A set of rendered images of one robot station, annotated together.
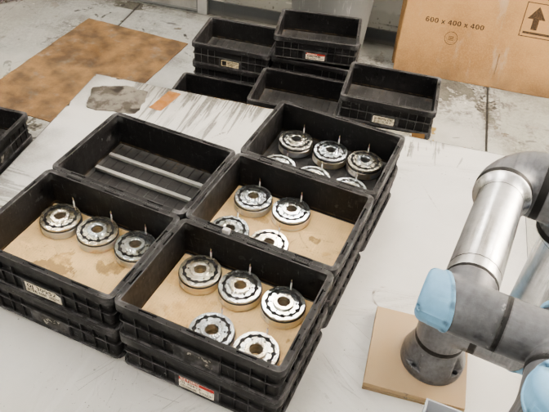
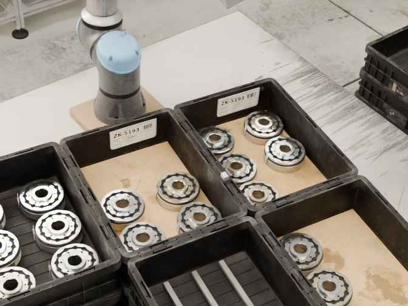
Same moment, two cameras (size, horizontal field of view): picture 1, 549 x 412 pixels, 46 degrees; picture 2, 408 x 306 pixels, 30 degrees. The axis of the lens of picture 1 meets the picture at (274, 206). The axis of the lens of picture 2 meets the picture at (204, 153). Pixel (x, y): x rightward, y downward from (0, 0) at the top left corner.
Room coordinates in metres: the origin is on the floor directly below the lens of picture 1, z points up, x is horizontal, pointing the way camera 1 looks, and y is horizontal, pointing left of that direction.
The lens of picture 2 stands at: (2.08, 0.83, 2.16)
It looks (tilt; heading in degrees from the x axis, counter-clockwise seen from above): 43 degrees down; 218
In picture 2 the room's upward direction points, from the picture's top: 4 degrees clockwise
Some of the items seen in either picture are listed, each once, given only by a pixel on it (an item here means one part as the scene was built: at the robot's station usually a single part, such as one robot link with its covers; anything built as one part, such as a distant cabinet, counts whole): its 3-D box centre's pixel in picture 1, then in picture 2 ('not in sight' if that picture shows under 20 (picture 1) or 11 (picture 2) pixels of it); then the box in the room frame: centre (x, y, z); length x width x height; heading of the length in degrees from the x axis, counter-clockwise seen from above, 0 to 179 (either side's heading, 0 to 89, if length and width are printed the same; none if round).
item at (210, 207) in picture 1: (280, 224); (150, 193); (1.20, -0.02, 0.87); 0.40 x 0.30 x 0.11; 69
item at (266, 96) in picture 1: (295, 122); not in sight; (2.48, -0.06, 0.31); 0.40 x 0.30 x 0.34; 78
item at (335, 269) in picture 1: (282, 209); (150, 178); (1.20, -0.02, 0.92); 0.40 x 0.30 x 0.02; 69
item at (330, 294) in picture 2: (96, 229); (328, 286); (1.13, 0.44, 0.86); 0.05 x 0.05 x 0.01
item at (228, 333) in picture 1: (211, 331); (285, 150); (0.86, 0.11, 0.86); 0.10 x 0.10 x 0.01
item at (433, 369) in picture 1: (436, 346); (119, 96); (0.93, -0.41, 0.78); 0.15 x 0.15 x 0.10
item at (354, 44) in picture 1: (314, 69); not in sight; (2.88, -0.14, 0.37); 0.42 x 0.34 x 0.46; 78
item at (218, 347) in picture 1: (227, 290); (262, 141); (0.92, 0.09, 0.92); 0.40 x 0.30 x 0.02; 69
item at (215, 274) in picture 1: (200, 270); (258, 196); (1.03, 0.16, 0.86); 0.10 x 0.10 x 0.01
